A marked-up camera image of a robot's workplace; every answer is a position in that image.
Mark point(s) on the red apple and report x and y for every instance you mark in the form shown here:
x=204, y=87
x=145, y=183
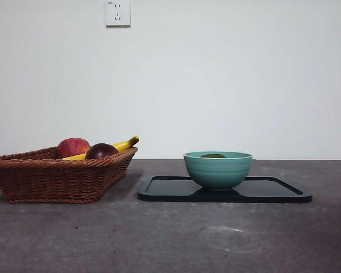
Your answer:
x=73, y=146

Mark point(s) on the green avocado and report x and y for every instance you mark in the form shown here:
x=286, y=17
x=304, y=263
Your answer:
x=212, y=155

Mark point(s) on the black rectangular tray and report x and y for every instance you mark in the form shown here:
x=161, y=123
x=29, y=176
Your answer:
x=170, y=192

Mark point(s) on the dark purple round fruit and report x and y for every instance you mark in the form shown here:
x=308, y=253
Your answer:
x=101, y=150

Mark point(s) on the white wall socket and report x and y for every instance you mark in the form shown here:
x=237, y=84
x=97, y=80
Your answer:
x=118, y=14

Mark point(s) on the brown wicker basket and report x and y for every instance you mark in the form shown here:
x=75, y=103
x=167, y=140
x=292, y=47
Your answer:
x=51, y=179

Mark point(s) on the teal ribbed bowl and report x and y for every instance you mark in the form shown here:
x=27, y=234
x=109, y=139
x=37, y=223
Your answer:
x=217, y=173

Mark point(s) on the yellow banana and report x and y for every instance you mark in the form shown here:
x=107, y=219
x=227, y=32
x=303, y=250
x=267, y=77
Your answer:
x=125, y=143

